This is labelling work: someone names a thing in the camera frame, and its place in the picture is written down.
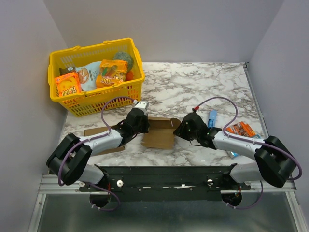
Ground brown cardboard box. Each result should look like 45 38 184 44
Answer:
141 117 181 149
83 126 126 155

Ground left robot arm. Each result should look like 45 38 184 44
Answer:
46 107 149 191

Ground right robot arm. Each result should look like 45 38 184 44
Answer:
173 112 296 189

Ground blue small box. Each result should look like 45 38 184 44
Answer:
207 110 217 128

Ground folded brown cardboard box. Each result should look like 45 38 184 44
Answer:
83 126 126 155

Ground orange small box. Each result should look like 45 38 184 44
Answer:
226 121 255 138

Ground orange snack box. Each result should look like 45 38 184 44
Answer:
55 72 82 97

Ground orange round fruit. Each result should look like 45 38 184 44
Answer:
126 70 134 81

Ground light blue mint pack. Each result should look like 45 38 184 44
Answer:
228 136 262 160

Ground yellow mango gummy bag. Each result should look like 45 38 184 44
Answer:
96 59 128 89

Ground grey green round sponge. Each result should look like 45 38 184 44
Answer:
113 52 134 71

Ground yellow plastic shopping basket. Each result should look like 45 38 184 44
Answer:
48 38 145 117

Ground light blue cassava chips bag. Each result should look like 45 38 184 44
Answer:
75 61 101 91

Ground dark brown snack packet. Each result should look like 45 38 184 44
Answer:
59 67 76 76

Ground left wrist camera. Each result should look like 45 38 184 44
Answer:
133 100 149 116

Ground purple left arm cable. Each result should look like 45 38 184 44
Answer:
57 96 140 211

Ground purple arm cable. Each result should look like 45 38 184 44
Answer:
195 97 303 210
57 96 140 211

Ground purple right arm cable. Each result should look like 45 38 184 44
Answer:
195 97 303 210

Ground black mounting base plate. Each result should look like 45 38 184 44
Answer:
79 165 252 203

